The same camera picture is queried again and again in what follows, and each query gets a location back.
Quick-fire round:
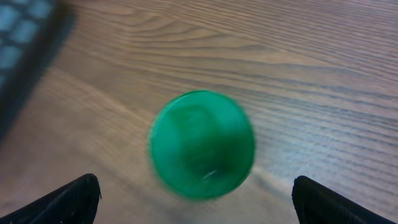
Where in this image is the grey plastic basket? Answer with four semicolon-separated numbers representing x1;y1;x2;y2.
1;0;76;136

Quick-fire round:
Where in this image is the green lid jar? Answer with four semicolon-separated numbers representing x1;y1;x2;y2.
147;90;256;200

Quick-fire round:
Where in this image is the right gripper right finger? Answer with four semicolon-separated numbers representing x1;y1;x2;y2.
292;175;395;224

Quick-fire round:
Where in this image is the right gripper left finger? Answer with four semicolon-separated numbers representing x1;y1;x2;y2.
1;174;101;224

